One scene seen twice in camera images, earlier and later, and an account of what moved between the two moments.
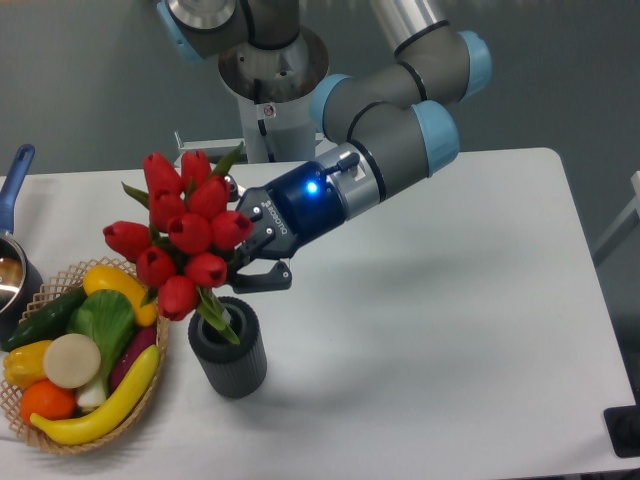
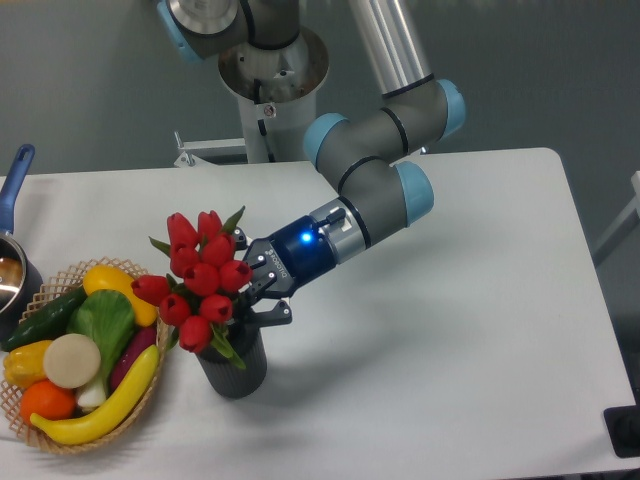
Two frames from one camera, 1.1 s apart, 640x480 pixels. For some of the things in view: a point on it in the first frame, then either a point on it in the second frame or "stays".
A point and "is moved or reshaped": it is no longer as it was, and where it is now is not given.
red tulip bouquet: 182,249 is moved or reshaped
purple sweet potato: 131,348 stays
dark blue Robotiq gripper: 291,210 -> 281,263
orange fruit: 43,399 stays
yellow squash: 113,280 stays
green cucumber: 47,322 stays
